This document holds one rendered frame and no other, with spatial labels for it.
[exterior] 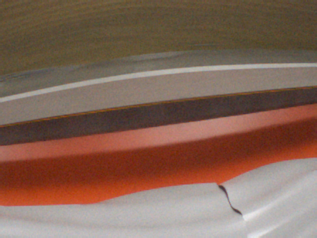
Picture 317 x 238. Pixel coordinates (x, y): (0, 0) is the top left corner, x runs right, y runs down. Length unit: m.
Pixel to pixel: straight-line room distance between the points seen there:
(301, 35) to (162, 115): 0.07
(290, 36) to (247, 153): 0.05
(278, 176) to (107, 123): 0.06
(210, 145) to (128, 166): 0.03
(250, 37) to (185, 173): 0.05
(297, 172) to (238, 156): 0.03
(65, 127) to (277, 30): 0.09
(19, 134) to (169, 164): 0.06
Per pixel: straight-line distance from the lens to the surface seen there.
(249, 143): 0.18
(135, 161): 0.17
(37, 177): 0.17
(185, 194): 0.15
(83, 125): 0.17
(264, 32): 0.16
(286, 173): 0.16
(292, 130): 0.19
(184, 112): 0.17
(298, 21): 0.16
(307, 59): 0.16
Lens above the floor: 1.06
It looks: 32 degrees down
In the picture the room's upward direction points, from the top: 1 degrees counter-clockwise
